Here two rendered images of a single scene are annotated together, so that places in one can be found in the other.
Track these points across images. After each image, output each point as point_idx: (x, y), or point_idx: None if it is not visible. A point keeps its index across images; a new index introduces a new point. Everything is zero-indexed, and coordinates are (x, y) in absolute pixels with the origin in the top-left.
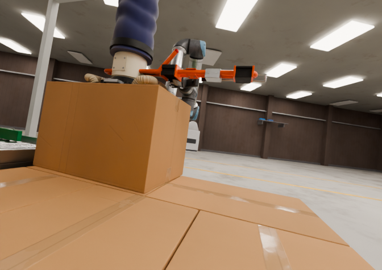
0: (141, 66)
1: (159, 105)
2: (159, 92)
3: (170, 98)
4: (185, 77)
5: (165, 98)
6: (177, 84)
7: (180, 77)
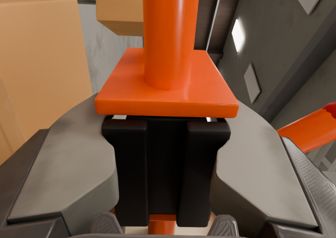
0: (180, 232)
1: None
2: None
3: None
4: (144, 21)
5: None
6: (60, 117)
7: (145, 79)
